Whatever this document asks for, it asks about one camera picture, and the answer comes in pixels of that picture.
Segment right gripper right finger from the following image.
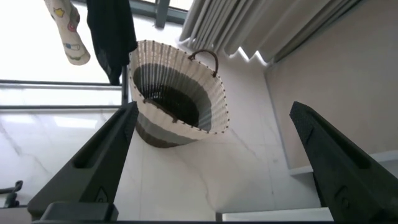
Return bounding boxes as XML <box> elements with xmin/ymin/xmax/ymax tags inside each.
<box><xmin>289</xmin><ymin>101</ymin><xmax>398</xmax><ymax>222</ymax></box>

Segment cream printed shorts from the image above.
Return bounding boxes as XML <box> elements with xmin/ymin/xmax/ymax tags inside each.
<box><xmin>43</xmin><ymin>0</ymin><xmax>91</xmax><ymax>67</ymax></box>

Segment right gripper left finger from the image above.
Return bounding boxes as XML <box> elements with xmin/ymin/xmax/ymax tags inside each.
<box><xmin>27</xmin><ymin>101</ymin><xmax>140</xmax><ymax>222</ymax></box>

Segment beige curtain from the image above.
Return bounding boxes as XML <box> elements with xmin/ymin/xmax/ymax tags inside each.
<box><xmin>178</xmin><ymin>0</ymin><xmax>364</xmax><ymax>63</ymax></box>

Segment black garment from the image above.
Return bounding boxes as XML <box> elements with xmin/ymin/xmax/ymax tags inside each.
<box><xmin>86</xmin><ymin>0</ymin><xmax>139</xmax><ymax>86</ymax></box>

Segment white laundry basket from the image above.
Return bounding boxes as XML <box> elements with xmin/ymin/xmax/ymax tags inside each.
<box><xmin>128</xmin><ymin>39</ymin><xmax>230</xmax><ymax>149</ymax></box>

